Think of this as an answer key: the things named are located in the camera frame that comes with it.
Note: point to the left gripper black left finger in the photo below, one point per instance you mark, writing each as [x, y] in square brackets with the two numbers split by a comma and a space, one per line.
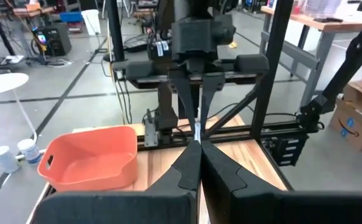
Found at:
[121, 208]

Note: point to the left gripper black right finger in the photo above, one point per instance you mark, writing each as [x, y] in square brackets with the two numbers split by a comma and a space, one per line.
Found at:
[293, 208]

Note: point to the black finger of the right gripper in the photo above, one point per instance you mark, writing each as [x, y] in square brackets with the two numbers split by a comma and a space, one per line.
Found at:
[210, 90]
[185, 93]

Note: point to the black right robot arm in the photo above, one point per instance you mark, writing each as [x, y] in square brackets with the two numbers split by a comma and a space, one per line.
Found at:
[166, 105]

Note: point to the orange plastic bin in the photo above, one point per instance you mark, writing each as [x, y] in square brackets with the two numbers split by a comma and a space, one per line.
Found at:
[90, 168]

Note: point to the black control box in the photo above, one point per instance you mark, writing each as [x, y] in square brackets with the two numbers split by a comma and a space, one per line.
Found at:
[280, 149]

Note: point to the cardboard box blue logo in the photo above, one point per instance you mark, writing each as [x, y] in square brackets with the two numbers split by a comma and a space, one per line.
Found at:
[352, 127]

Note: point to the white bottle blue label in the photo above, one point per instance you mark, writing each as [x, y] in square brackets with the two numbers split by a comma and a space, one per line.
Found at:
[29, 151]

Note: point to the white trash bin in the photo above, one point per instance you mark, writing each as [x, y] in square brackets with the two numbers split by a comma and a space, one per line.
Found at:
[91, 21]

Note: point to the plain white plastic bottle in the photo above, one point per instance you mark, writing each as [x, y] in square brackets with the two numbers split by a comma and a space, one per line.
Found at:
[6, 158]

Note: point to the black equipment stand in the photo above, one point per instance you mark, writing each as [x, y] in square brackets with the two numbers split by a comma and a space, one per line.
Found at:
[339, 77]

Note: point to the blue crate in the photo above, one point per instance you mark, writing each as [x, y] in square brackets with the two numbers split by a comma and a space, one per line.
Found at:
[71, 17]

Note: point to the wooden table grey legs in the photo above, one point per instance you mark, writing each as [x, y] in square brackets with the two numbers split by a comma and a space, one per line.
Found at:
[330, 26]

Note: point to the computer tower coloured lights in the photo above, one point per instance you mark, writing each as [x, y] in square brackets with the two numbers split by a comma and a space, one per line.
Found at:
[56, 40]

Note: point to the white round side table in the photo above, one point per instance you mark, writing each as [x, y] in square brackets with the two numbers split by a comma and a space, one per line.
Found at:
[3, 83]

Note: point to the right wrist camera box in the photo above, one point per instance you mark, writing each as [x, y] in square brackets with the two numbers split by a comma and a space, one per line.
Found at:
[193, 37]

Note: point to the black floor post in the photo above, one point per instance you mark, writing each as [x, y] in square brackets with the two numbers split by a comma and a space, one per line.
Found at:
[115, 31]

